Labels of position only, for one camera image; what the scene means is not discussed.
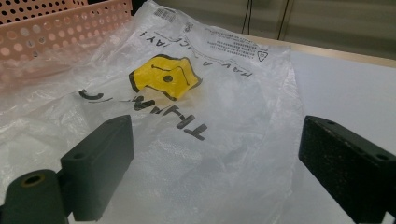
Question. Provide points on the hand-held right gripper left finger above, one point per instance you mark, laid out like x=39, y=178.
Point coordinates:
x=96, y=168

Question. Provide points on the pink perforated plastic basket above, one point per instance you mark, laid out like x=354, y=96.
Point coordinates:
x=46, y=31

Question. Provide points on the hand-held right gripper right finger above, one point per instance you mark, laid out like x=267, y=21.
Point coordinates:
x=348, y=174

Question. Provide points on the clear printed plastic bag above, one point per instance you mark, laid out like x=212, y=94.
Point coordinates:
x=218, y=124

